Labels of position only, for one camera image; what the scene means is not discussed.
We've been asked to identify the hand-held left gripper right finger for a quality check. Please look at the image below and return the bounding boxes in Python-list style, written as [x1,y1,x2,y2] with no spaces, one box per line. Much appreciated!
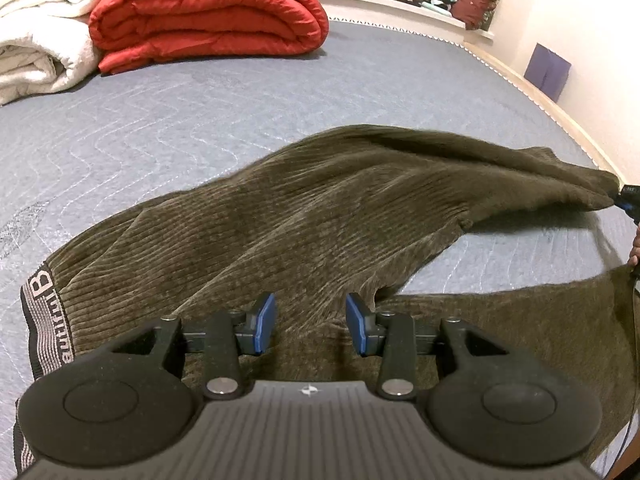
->
[346,292,513,401]

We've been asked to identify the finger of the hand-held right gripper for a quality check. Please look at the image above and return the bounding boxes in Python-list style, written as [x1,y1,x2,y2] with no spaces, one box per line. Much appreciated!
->
[612,185,640,217]

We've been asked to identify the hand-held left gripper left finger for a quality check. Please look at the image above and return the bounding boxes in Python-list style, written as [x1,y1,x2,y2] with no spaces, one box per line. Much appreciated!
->
[107,294,277,401]

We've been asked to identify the olive corduroy pants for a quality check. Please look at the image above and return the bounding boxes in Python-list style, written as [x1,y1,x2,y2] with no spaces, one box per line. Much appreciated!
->
[15,124,640,480]

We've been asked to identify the grey quilted bed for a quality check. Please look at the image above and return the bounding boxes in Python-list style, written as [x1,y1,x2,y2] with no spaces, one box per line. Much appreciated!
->
[0,15,640,346]

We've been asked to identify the cream window ledge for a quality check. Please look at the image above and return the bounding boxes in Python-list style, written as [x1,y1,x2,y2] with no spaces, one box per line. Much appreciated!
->
[310,0,495,45]

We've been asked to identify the red folded comforter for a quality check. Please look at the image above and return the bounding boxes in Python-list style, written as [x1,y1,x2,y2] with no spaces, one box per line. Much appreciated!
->
[89,0,330,76]

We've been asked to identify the white folded blanket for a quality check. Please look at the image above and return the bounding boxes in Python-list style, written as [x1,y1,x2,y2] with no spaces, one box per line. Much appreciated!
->
[0,0,118,107]

